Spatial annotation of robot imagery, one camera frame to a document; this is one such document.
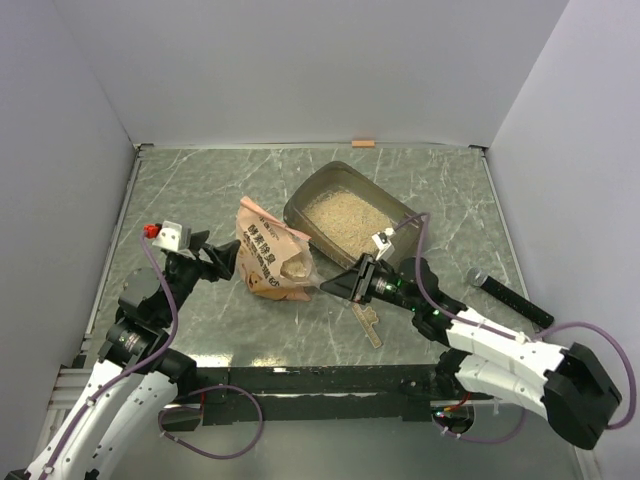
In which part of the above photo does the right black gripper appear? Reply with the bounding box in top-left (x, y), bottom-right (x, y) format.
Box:
top-left (321, 252), bottom-right (420, 312)

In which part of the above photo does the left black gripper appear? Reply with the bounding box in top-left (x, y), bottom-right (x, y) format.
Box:
top-left (158, 230), bottom-right (241, 325)

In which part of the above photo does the translucent plastic scoop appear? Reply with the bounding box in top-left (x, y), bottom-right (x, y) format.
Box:
top-left (299, 271), bottom-right (326, 289)

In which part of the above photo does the orange cat litter bag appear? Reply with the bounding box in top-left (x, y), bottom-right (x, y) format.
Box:
top-left (236, 196), bottom-right (316, 302)

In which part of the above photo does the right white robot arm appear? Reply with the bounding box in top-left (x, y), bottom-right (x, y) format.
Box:
top-left (320, 254), bottom-right (622, 450)

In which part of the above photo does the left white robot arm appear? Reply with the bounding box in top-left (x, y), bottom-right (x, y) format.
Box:
top-left (7, 224), bottom-right (241, 479)

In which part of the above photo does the beige cat litter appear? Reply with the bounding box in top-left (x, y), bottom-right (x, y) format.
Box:
top-left (303, 190), bottom-right (393, 258)

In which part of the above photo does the grey translucent litter box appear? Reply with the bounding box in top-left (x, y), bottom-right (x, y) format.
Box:
top-left (283, 161), bottom-right (416, 269)

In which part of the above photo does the black cylindrical tool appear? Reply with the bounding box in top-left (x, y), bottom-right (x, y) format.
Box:
top-left (467, 267), bottom-right (555, 329)

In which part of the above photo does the orange tape piece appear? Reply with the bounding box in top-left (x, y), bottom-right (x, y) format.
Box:
top-left (351, 140), bottom-right (376, 149)

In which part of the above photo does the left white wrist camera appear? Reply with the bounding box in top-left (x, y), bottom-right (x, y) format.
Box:
top-left (143, 220), bottom-right (192, 253)

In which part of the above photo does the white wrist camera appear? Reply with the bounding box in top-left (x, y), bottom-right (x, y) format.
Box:
top-left (143, 220), bottom-right (192, 253)
top-left (372, 227), bottom-right (395, 261)

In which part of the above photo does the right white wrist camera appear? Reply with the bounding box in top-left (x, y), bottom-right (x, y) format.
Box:
top-left (372, 227), bottom-right (395, 261)

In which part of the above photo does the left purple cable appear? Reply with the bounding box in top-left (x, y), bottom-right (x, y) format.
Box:
top-left (29, 229), bottom-right (265, 480)

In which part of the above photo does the purple cable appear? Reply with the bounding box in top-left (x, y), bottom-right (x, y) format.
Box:
top-left (389, 211), bottom-right (640, 445)
top-left (29, 229), bottom-right (265, 480)

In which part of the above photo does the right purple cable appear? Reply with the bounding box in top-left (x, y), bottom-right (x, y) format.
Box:
top-left (389, 211), bottom-right (640, 445)

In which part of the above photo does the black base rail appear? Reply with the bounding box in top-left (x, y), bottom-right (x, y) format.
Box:
top-left (198, 364), bottom-right (466, 426)

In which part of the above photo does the aluminium frame rail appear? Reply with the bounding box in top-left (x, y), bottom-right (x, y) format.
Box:
top-left (47, 362), bottom-right (501, 412)

